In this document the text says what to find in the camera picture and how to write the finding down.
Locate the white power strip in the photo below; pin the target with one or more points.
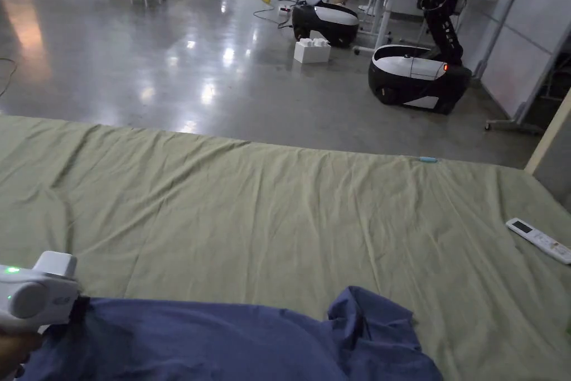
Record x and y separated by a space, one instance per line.
284 9

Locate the small light blue object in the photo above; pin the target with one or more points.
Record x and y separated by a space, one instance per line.
428 159

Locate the bed with pale green sheet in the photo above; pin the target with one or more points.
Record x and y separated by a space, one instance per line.
267 220

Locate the person's left hand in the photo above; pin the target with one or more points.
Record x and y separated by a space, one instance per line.
15 349

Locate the white and black wheeled robot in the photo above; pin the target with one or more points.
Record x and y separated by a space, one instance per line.
428 68
328 15

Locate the white remote control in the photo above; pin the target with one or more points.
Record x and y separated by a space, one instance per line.
539 233

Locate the white foam box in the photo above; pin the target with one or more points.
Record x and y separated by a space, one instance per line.
311 50

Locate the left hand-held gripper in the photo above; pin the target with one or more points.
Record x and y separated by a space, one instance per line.
31 294

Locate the dark blue shirt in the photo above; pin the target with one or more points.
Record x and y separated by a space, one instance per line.
223 341

